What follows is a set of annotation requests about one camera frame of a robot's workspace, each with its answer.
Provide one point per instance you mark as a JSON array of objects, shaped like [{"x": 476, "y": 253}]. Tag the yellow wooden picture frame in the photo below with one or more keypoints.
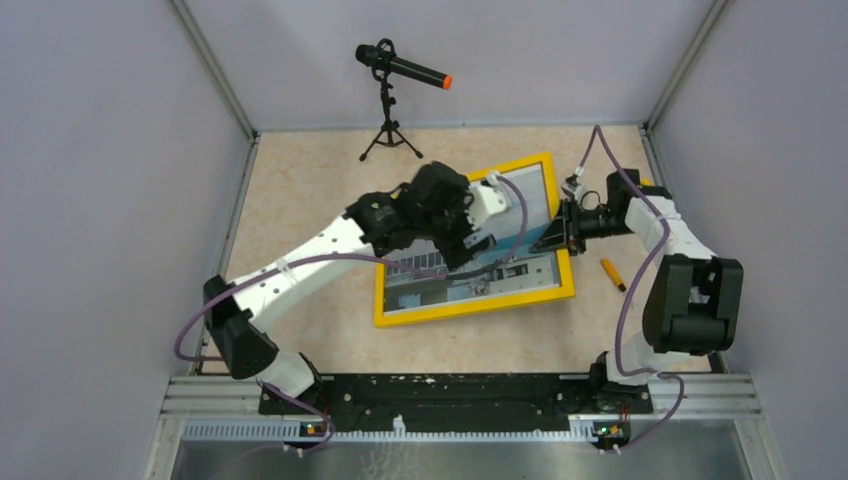
[{"x": 423, "y": 260}]

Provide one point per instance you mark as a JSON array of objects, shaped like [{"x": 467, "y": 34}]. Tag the aluminium front rail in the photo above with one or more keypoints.
[{"x": 220, "y": 408}]

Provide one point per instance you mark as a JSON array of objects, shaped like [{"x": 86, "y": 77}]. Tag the black microphone tripod stand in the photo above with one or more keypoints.
[{"x": 389, "y": 134}]

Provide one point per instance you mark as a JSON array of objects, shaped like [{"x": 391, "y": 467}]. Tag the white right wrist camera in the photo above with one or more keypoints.
[{"x": 573, "y": 188}]

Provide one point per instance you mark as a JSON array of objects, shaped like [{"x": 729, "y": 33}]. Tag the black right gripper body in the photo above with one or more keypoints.
[{"x": 597, "y": 222}]

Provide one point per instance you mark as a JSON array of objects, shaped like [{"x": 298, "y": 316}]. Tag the yellow handled screwdriver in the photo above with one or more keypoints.
[{"x": 613, "y": 274}]

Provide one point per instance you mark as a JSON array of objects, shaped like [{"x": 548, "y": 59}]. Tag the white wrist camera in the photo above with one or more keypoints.
[
  {"x": 489, "y": 198},
  {"x": 573, "y": 188}
]

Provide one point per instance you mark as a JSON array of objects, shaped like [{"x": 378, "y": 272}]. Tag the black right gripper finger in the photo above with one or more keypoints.
[
  {"x": 555, "y": 237},
  {"x": 570, "y": 210}
]

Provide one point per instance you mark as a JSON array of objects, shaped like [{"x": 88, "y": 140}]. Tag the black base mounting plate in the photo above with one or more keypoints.
[{"x": 569, "y": 393}]

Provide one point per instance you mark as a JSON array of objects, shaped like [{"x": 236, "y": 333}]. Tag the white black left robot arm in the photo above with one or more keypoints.
[{"x": 241, "y": 312}]

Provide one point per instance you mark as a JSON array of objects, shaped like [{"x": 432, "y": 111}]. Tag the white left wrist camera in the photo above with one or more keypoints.
[{"x": 489, "y": 198}]

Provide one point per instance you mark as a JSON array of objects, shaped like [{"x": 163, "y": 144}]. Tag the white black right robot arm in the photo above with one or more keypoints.
[{"x": 692, "y": 306}]

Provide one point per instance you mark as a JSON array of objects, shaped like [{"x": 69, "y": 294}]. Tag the black microphone orange tip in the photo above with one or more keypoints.
[{"x": 402, "y": 65}]

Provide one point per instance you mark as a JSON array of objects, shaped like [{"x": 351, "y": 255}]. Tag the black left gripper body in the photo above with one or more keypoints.
[{"x": 447, "y": 229}]

